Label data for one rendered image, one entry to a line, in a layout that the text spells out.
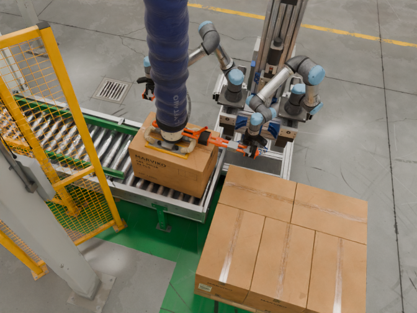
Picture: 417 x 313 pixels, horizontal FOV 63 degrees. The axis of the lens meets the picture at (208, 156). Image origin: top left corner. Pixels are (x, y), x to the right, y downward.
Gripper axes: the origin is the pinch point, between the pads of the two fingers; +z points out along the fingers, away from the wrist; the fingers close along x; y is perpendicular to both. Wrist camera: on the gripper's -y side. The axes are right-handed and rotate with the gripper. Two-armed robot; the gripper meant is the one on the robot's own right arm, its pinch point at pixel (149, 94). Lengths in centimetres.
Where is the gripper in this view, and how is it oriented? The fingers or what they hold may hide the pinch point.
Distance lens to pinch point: 279.6
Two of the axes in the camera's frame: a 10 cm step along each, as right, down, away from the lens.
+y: 9.5, 2.9, -1.4
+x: 3.1, -7.6, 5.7
